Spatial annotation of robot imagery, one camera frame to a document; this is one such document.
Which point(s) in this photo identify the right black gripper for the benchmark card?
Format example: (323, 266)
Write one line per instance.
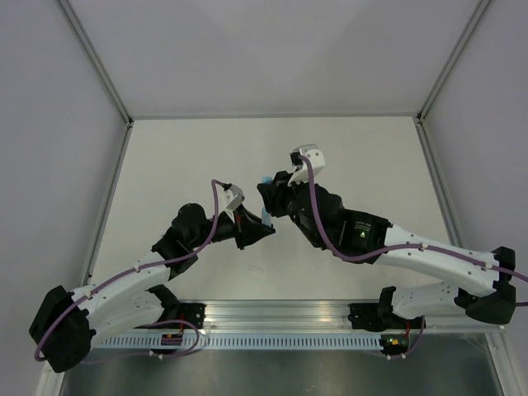
(275, 194)

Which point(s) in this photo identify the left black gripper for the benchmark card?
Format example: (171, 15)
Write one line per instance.
(248, 228)

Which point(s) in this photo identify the light blue highlighter pen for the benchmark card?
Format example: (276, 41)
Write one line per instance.
(266, 218)

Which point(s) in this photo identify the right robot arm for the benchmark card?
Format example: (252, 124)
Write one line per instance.
(475, 284)

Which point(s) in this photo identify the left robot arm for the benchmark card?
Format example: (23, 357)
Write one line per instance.
(69, 323)

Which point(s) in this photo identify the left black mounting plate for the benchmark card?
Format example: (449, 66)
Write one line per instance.
(193, 313)

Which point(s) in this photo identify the black mounting plate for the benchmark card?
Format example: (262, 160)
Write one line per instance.
(369, 317)
(193, 313)

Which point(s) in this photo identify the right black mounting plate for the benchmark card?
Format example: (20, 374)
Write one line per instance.
(369, 317)

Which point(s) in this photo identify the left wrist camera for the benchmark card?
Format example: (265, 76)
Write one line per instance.
(232, 197)

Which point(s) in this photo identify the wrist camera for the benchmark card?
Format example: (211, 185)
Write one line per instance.
(309, 161)
(232, 197)

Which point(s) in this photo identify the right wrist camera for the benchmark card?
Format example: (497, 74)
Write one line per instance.
(309, 161)

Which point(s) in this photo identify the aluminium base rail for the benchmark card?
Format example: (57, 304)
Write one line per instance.
(313, 316)

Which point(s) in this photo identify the white slotted cable duct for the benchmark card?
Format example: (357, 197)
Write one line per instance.
(166, 341)

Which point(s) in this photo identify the left aluminium frame post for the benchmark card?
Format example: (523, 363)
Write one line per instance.
(87, 47)

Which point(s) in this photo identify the aluminium frame post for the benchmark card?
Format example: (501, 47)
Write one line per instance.
(87, 47)
(463, 39)

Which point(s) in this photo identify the right aluminium frame post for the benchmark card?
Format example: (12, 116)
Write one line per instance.
(463, 39)

